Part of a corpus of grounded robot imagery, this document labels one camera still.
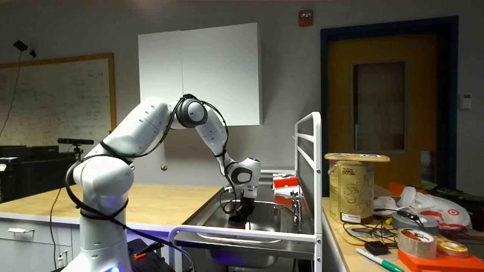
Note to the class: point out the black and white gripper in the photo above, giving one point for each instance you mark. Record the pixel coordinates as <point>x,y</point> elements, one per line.
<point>245,194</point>

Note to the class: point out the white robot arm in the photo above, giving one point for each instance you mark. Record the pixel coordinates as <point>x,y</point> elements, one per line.
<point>109,170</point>

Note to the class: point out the stainless steel sink unit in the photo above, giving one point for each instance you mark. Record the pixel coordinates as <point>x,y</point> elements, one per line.
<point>263,244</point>

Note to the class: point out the chrome sink faucet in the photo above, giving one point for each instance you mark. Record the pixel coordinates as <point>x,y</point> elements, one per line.
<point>294,204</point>

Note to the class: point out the red and white box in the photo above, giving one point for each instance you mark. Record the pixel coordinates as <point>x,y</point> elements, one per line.
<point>286,186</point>

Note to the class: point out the green and white marker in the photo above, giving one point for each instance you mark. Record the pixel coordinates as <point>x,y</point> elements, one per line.
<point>381,262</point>

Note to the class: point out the small black box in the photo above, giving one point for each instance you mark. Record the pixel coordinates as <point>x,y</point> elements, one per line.
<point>377,248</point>

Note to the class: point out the white plastic bag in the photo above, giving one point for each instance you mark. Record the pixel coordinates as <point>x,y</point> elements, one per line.
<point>448,213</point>

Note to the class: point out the yellow door with window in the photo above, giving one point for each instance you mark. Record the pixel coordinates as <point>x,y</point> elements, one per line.
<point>390,88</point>

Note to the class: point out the roll of brown tape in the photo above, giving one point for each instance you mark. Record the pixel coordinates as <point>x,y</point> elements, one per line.
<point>416,244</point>

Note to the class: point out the red fire alarm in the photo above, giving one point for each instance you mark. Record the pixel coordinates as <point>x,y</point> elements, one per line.
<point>306,19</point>

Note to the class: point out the orange flat box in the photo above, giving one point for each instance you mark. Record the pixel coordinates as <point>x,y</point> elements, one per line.
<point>442,263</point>

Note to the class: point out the black equipment case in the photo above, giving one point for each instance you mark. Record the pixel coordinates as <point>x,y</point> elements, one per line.
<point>31,170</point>

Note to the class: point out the white thermostat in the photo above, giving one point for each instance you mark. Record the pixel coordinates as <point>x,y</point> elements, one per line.
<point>466,102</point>

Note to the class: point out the white metal rack frame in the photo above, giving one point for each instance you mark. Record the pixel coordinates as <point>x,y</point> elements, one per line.
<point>307,144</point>

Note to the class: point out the white wall cabinet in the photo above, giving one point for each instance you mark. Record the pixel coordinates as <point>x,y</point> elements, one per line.
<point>220,65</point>

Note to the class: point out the whiteboard with wooden frame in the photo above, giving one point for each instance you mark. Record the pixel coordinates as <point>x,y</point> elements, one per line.
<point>46,100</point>

